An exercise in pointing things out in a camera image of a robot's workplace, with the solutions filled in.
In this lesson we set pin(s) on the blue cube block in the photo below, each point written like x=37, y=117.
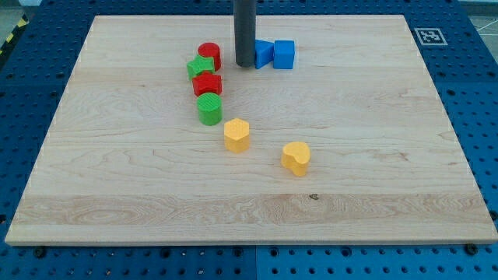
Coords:
x=284, y=54

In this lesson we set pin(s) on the light wooden board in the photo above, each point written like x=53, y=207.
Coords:
x=127, y=162

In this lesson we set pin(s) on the red cylinder block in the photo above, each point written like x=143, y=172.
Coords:
x=211, y=50

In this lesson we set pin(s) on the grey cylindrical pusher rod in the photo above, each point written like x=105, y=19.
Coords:
x=244, y=19

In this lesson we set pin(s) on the yellow heart block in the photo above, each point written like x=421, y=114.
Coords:
x=296, y=157

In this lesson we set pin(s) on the green star block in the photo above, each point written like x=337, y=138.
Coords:
x=199, y=65

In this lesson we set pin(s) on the white fiducial marker tag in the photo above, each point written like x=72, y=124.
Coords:
x=429, y=36

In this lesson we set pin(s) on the blue triangle block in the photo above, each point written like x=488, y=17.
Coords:
x=263, y=53

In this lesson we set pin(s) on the yellow black hazard tape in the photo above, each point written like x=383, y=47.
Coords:
x=14, y=36

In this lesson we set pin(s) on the red star block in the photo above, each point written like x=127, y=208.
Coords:
x=207, y=83

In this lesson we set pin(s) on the green cylinder block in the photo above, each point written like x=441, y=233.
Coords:
x=210, y=108

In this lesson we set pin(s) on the yellow hexagon block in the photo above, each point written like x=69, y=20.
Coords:
x=237, y=135

